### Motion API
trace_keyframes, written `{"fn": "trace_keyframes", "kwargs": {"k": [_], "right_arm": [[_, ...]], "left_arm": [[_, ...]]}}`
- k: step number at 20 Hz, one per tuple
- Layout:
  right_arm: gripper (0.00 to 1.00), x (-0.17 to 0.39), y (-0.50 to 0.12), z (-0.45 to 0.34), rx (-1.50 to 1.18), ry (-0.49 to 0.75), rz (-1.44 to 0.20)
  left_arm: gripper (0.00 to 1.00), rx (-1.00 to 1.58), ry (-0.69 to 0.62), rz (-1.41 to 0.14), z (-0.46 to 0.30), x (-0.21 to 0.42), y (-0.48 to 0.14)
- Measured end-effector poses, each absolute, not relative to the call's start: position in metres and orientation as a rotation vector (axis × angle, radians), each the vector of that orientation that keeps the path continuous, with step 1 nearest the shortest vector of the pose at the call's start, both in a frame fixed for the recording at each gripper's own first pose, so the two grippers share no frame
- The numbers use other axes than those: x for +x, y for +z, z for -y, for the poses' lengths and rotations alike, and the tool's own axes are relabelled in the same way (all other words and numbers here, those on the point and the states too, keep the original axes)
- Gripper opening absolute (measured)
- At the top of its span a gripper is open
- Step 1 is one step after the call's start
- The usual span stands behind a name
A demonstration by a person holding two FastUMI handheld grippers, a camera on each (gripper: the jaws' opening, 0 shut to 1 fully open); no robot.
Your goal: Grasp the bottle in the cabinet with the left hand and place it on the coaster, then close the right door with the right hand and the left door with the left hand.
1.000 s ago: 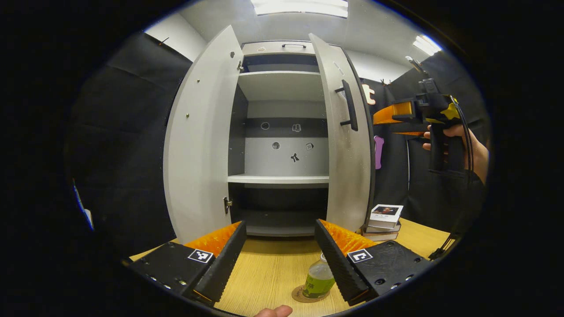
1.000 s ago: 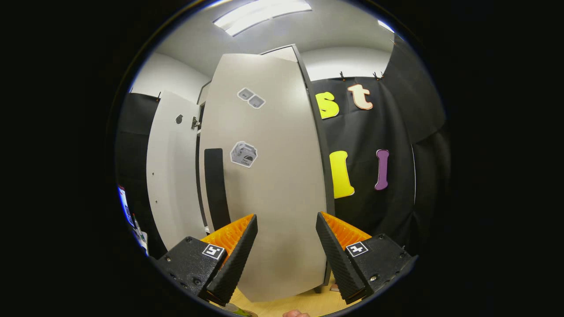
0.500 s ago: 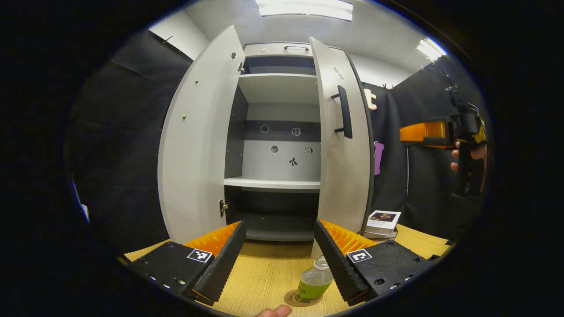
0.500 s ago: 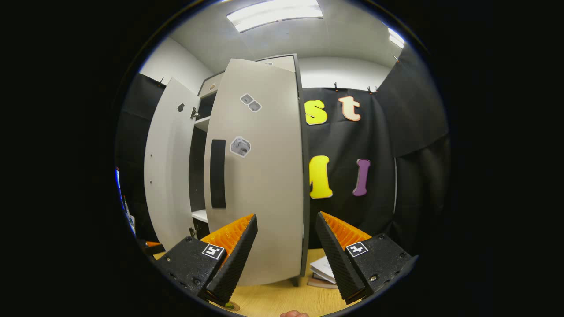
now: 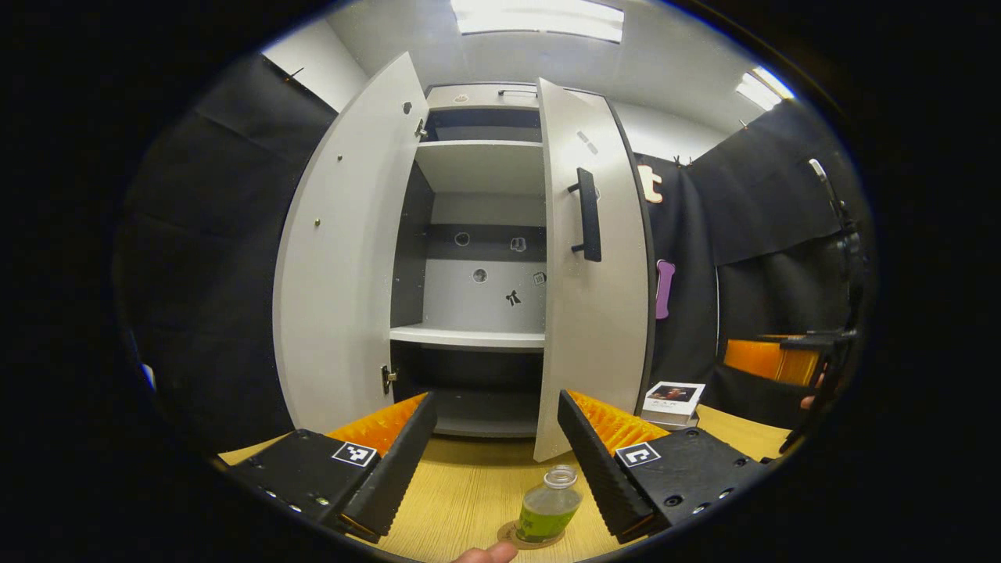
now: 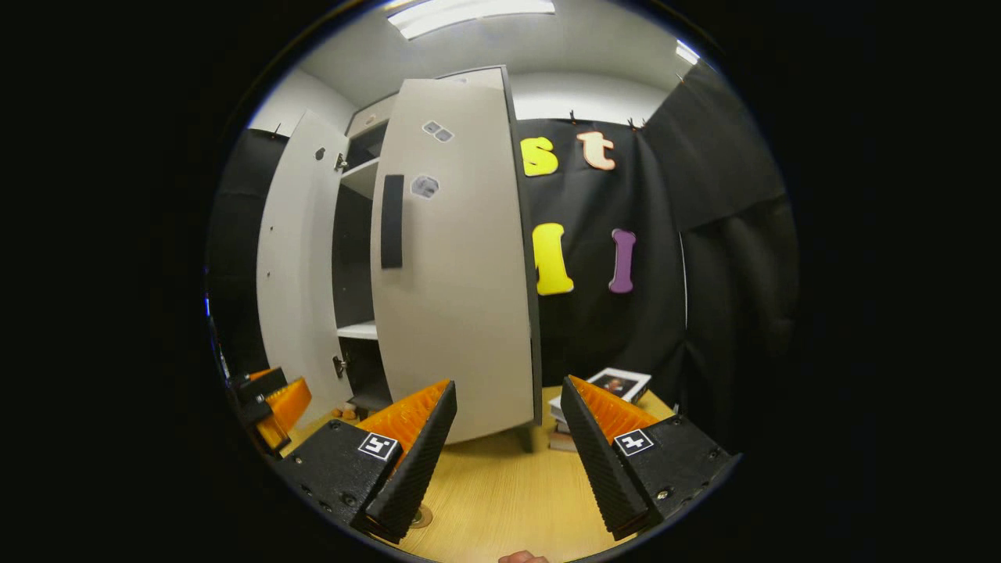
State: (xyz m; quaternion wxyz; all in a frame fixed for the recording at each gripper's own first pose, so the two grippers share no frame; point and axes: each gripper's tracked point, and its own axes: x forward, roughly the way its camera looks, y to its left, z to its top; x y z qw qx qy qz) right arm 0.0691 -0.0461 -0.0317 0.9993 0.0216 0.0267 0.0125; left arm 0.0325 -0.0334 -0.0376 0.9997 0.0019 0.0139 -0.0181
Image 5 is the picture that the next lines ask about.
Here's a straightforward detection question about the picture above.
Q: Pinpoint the black door handle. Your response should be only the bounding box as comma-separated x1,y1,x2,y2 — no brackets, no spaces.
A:
568,167,603,263

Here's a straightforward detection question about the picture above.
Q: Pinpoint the round brown coaster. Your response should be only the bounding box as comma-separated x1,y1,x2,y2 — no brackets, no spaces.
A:
497,520,565,550

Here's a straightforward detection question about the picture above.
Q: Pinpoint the ceiling light panel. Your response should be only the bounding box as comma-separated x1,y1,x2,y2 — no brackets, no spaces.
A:
450,0,625,44
734,66,796,112

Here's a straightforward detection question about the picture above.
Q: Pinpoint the white book with dark photo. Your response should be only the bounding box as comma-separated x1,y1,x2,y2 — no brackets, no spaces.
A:
643,381,706,417

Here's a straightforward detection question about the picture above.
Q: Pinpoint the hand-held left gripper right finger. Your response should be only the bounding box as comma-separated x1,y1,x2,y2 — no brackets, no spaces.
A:
556,389,775,546

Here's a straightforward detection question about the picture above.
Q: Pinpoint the white cabinet shelf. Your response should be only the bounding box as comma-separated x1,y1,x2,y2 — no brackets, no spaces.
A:
414,140,546,196
389,325,546,350

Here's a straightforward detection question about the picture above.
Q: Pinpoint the green label plastic bottle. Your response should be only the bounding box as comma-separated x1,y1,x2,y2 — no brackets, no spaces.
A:
515,464,583,544

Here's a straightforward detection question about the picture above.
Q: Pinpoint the grey white cabinet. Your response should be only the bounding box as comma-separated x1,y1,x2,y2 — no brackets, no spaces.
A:
387,82,658,439

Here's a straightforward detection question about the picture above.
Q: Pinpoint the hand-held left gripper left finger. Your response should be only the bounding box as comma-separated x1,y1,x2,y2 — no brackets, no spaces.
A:
223,391,439,545

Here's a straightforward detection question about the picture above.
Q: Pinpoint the grey cabinet door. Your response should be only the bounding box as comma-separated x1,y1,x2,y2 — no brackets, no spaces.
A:
533,77,652,463
272,52,429,435

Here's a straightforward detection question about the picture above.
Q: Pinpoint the black backdrop cloth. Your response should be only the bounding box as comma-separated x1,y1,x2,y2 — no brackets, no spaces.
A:
117,55,877,462

